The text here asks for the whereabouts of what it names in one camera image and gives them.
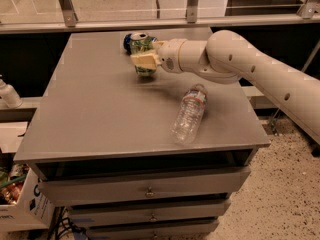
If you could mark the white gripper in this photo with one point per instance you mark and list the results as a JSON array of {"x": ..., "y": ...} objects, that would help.
[{"x": 169, "y": 55}]

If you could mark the green soda can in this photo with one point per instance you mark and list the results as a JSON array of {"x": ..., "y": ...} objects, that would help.
[{"x": 143, "y": 72}]

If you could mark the metal glass railing frame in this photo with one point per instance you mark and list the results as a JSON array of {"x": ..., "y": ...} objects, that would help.
[{"x": 32, "y": 16}]

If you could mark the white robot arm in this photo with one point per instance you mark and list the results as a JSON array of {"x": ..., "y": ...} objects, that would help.
[{"x": 226, "y": 57}]

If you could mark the middle grey drawer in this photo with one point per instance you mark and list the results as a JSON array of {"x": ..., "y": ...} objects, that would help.
[{"x": 150, "y": 212}]

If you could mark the grey drawer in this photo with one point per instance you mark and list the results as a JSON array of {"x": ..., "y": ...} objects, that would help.
[
  {"x": 154, "y": 231},
  {"x": 150, "y": 212},
  {"x": 144, "y": 187}
]

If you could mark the top grey drawer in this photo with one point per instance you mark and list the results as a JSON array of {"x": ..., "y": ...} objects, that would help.
[{"x": 144, "y": 187}]

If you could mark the blue pepsi can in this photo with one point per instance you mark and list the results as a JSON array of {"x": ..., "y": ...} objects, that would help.
[{"x": 126, "y": 42}]

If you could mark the bottom grey drawer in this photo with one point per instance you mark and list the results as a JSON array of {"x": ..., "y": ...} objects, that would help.
[{"x": 154, "y": 231}]

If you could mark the clear plastic water bottle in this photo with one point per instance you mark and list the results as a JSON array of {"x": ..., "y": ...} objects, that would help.
[{"x": 190, "y": 114}]

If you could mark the white bottle at left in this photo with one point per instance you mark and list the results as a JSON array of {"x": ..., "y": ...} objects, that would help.
[{"x": 9, "y": 95}]

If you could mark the white cardboard snack box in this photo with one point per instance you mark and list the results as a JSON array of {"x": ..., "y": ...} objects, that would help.
[{"x": 31, "y": 210}]

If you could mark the grey drawer cabinet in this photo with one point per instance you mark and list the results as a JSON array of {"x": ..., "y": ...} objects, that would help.
[{"x": 98, "y": 119}]

